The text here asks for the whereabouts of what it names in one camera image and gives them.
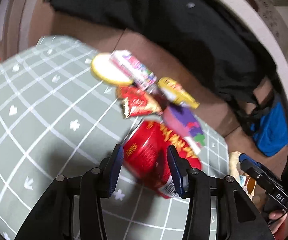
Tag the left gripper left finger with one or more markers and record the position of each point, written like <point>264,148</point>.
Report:
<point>110,171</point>

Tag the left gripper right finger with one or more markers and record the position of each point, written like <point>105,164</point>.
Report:
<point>179,168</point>

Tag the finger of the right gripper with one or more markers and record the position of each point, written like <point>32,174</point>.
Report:
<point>245,157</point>

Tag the red drink can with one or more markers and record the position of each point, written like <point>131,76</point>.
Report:
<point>145,155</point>

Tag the purple pink sponge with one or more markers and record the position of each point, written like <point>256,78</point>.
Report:
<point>184,123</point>

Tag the yellow snack wrapper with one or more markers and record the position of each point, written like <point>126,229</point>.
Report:
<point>175,93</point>

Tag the pink tissue pack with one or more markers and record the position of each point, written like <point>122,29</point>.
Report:
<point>133,68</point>

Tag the person's right hand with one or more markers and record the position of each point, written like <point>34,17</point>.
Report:
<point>277,219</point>

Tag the blue hanging towel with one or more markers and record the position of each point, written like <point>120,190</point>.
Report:
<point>272,134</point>

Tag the small red snack packet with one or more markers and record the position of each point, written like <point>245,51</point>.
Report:
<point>136,102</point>

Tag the green checked table mat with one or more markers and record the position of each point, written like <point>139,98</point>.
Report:
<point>56,118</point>

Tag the yellow round lid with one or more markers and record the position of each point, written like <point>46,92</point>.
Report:
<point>103,68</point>

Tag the black hanging apron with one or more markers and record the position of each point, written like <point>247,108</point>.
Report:
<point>208,40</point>

